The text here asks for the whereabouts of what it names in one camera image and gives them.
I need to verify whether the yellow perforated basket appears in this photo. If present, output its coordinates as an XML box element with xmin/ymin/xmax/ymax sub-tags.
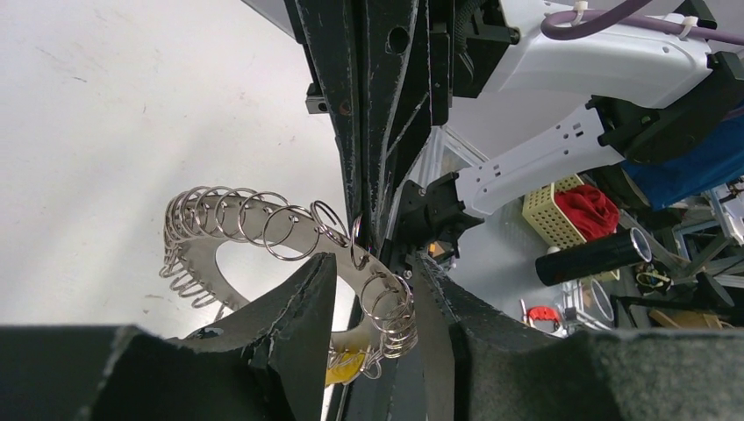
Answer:
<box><xmin>522</xmin><ymin>175</ymin><xmax>589</xmax><ymax>249</ymax></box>

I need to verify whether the metal disc with keyrings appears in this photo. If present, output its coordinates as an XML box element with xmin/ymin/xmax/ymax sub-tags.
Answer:
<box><xmin>159</xmin><ymin>186</ymin><xmax>418</xmax><ymax>379</ymax></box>

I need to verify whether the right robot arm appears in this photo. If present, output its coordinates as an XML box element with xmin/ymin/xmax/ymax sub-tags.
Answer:
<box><xmin>285</xmin><ymin>1</ymin><xmax>743</xmax><ymax>251</ymax></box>

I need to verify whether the blue cloth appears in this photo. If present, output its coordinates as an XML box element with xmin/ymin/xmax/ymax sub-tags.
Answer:
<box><xmin>621</xmin><ymin>103</ymin><xmax>743</xmax><ymax>211</ymax></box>

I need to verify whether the yellow key tag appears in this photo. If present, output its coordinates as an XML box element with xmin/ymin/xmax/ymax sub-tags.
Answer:
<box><xmin>325</xmin><ymin>349</ymin><xmax>368</xmax><ymax>387</ymax></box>

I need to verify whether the black cylinder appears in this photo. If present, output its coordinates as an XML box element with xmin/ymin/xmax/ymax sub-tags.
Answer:
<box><xmin>534</xmin><ymin>228</ymin><xmax>653</xmax><ymax>286</ymax></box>

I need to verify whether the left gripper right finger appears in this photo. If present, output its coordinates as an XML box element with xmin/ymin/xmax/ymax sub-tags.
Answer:
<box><xmin>412</xmin><ymin>253</ymin><xmax>559</xmax><ymax>421</ymax></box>

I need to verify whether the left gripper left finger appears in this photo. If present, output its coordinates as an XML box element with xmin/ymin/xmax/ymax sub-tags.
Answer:
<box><xmin>183</xmin><ymin>253</ymin><xmax>337</xmax><ymax>420</ymax></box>

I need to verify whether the red cloth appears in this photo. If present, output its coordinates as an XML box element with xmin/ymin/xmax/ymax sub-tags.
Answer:
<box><xmin>554</xmin><ymin>185</ymin><xmax>619</xmax><ymax>241</ymax></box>

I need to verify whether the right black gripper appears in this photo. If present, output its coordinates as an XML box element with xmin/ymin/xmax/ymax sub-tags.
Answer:
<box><xmin>285</xmin><ymin>1</ymin><xmax>521</xmax><ymax>245</ymax></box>

